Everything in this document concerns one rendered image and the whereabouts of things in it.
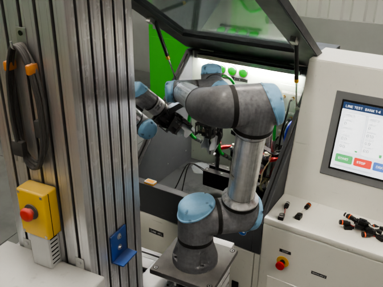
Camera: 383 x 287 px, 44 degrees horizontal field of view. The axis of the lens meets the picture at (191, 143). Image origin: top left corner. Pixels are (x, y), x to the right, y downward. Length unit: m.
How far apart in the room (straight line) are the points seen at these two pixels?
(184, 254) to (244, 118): 0.53
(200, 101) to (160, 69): 4.05
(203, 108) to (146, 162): 1.11
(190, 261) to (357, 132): 0.87
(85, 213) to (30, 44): 0.42
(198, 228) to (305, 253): 0.62
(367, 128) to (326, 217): 0.39
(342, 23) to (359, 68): 3.94
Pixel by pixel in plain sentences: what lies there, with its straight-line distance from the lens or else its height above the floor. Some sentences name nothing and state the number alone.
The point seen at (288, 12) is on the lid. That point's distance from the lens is 1.63.
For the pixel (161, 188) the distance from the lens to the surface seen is 2.17.
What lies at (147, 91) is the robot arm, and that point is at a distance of 1.88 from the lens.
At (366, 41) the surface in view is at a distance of 5.91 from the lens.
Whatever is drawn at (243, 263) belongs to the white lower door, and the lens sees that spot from 2.13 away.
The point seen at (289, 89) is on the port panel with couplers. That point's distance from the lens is 2.28.
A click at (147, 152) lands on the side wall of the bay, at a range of 2.29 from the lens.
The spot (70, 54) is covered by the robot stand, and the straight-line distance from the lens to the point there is 1.04.
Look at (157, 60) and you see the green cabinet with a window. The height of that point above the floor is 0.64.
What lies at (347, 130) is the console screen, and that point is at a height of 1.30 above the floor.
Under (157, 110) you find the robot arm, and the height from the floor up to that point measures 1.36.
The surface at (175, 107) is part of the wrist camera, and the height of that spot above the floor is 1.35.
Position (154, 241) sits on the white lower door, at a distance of 2.36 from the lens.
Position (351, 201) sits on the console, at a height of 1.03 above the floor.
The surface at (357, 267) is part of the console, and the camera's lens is 1.93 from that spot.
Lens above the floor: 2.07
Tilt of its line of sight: 26 degrees down
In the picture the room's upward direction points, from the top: 1 degrees clockwise
